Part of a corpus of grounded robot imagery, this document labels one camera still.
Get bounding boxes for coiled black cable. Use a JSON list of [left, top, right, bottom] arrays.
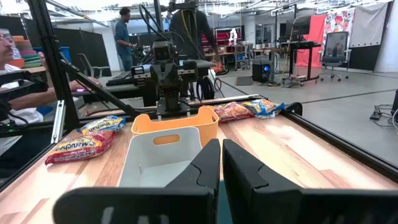
[[195, 76, 222, 101]]

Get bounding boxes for black power strip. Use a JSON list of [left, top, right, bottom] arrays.
[[369, 104, 398, 128]]

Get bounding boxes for black computer monitor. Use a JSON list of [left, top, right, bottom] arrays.
[[285, 15, 312, 37]]

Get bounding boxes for black computer tower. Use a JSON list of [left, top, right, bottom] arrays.
[[251, 59, 274, 83]]

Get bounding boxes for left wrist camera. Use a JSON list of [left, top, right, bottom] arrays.
[[151, 40, 175, 64]]

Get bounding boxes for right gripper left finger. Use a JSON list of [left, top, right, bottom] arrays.
[[52, 138, 221, 224]]

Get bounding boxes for white plastic bin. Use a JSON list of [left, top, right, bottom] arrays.
[[119, 126, 203, 189]]

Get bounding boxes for person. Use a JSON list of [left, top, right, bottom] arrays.
[[0, 28, 101, 125], [114, 6, 138, 72], [169, 1, 220, 60]]

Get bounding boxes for teal plastic bin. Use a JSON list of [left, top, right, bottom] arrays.
[[215, 179, 233, 224]]

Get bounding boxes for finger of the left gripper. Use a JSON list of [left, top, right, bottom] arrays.
[[169, 63, 182, 93], [156, 63, 170, 93]]

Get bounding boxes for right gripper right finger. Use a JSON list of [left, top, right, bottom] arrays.
[[221, 138, 398, 224]]

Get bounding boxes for floral cloth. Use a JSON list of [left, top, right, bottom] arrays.
[[323, 7, 356, 47]]

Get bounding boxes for stack of coloured bins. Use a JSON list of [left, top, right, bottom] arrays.
[[11, 35, 43, 68]]

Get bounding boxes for blue storage bin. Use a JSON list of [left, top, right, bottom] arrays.
[[58, 46, 72, 63]]

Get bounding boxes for black partition screen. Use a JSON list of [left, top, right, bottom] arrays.
[[54, 27, 113, 77]]

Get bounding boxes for silver metal bracket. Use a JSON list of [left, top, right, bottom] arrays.
[[50, 100, 67, 144]]

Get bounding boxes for blue Maruchan noodle pack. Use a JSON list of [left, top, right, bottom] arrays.
[[241, 98, 286, 119], [80, 115, 127, 135]]

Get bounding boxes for red tool cabinet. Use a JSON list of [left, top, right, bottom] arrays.
[[201, 27, 244, 54]]

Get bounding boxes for black clamp handle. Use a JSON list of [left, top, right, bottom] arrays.
[[283, 101, 304, 116]]

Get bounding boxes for orange-red Maruchan noodle pack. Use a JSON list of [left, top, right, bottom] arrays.
[[44, 129, 118, 166]]

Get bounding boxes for grey mesh office chair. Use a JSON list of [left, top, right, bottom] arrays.
[[318, 30, 353, 82]]

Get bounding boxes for plain black floor mat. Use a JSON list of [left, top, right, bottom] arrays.
[[234, 75, 255, 87]]

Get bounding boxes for red backdrop cloth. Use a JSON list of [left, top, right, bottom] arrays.
[[295, 14, 326, 68]]

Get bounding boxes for black keyboard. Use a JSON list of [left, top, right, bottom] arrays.
[[105, 70, 135, 87]]

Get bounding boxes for grey backdrop cloth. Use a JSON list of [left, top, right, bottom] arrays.
[[348, 2, 389, 48]]

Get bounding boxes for black aluminium table frame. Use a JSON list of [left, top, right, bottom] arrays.
[[0, 0, 398, 190]]

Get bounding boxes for black standing desk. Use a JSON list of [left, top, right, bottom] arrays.
[[279, 40, 323, 87]]

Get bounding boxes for red Maruchan noodle pack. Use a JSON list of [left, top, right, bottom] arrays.
[[211, 101, 255, 123]]

